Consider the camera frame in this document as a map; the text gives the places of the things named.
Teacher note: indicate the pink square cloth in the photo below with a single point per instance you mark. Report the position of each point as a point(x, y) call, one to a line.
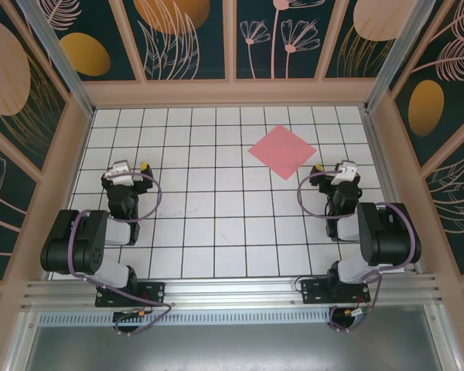
point(282, 150)

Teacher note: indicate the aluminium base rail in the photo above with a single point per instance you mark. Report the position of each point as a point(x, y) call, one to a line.
point(232, 293)

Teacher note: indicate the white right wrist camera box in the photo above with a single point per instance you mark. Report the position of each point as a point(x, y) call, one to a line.
point(346, 172)

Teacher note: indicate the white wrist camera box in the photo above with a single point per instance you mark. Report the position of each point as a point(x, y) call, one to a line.
point(120, 172)
point(346, 172)

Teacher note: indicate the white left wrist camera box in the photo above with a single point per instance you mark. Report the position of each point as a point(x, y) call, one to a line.
point(120, 172)

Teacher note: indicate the small controller board with connector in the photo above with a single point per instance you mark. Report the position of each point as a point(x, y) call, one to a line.
point(133, 314)
point(357, 311)

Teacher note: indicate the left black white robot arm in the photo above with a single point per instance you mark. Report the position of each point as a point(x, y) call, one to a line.
point(81, 243)

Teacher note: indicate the aluminium corner post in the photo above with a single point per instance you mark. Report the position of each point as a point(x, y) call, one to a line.
point(394, 58)
point(62, 65)

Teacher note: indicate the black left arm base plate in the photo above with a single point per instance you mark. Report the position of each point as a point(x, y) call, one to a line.
point(154, 293)

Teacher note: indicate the aluminium side rail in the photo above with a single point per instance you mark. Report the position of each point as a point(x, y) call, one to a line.
point(383, 174)

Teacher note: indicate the grey metal panel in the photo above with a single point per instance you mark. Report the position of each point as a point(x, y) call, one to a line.
point(232, 348)

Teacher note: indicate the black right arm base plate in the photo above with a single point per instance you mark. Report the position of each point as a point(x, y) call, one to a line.
point(313, 293)

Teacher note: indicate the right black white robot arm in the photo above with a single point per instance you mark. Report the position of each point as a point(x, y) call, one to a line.
point(390, 235)

